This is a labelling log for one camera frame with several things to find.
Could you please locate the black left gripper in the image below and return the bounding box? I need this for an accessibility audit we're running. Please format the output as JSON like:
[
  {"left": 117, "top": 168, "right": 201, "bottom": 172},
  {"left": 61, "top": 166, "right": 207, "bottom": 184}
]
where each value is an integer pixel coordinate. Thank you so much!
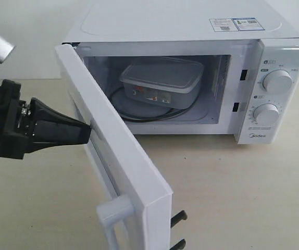
[{"left": 0, "top": 79, "right": 91, "bottom": 159}]

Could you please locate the white microwave door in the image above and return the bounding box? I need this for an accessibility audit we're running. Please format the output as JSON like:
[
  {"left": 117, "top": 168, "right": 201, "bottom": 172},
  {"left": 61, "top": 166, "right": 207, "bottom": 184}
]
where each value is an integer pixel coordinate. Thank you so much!
[{"left": 54, "top": 43, "right": 188, "bottom": 250}]

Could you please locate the clear plastic food container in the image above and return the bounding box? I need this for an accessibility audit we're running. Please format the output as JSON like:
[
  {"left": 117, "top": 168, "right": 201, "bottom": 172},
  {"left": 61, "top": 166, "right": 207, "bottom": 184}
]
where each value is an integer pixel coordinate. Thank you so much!
[{"left": 119, "top": 56, "right": 204, "bottom": 109}]

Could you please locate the glass microwave turntable plate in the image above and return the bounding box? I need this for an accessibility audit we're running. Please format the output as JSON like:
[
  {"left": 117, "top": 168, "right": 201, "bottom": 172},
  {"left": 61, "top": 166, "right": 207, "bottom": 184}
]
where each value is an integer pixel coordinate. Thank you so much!
[{"left": 108, "top": 87, "right": 198, "bottom": 123}]

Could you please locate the white Midea microwave oven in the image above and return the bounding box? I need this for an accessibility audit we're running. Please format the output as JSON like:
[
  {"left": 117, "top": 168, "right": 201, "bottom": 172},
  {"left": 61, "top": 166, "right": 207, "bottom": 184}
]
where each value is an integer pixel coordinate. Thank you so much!
[{"left": 61, "top": 1, "right": 299, "bottom": 144}]

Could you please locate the warning label sticker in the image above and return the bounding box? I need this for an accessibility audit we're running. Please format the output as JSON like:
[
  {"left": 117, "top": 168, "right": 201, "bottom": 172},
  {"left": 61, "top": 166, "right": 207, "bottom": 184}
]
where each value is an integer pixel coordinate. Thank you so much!
[{"left": 209, "top": 18, "right": 265, "bottom": 32}]

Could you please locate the lower white timer knob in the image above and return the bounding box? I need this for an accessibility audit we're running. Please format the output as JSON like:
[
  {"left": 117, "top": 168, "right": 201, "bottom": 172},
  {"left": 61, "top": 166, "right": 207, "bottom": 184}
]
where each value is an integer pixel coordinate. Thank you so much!
[{"left": 253, "top": 104, "right": 280, "bottom": 126}]

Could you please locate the upper white power knob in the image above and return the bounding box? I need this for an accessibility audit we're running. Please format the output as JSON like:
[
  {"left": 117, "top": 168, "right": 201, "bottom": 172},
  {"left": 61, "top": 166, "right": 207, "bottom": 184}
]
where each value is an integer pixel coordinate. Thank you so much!
[{"left": 263, "top": 70, "right": 293, "bottom": 94}]

